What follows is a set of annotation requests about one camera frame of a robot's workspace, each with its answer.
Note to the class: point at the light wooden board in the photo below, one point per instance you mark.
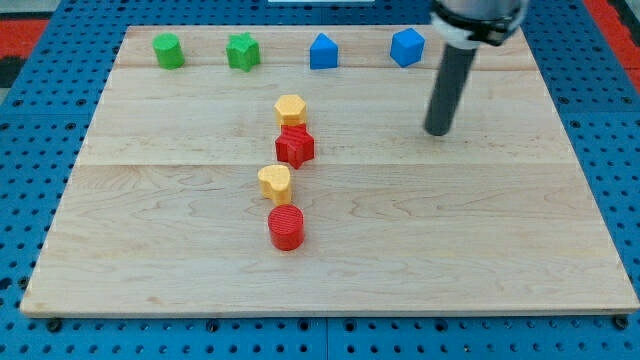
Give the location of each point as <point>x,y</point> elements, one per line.
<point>163,217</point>

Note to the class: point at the yellow hexagon block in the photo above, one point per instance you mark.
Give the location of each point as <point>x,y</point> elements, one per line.
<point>290,110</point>

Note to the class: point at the blue cube block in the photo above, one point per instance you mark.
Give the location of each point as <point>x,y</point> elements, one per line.
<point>407,47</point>

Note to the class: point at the green star block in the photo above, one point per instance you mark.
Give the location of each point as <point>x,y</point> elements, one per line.
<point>243,52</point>

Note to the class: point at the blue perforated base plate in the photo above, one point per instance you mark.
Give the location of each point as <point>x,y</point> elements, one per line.
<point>45,116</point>

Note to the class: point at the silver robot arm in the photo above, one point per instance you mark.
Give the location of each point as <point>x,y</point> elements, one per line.
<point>466,24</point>

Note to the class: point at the red cylinder block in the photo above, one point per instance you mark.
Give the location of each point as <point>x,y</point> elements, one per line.
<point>286,227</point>

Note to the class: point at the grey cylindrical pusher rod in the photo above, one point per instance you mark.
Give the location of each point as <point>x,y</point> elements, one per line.
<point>451,78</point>

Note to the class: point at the blue pentagon house block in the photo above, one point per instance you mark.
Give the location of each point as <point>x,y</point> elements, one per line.
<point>324,53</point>

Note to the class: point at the red star block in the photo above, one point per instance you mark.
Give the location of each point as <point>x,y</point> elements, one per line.
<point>295,145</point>

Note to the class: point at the yellow heart block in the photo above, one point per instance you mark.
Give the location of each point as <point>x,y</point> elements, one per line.
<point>275,184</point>

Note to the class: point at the green cylinder block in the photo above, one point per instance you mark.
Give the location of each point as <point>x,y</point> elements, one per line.
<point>168,51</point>

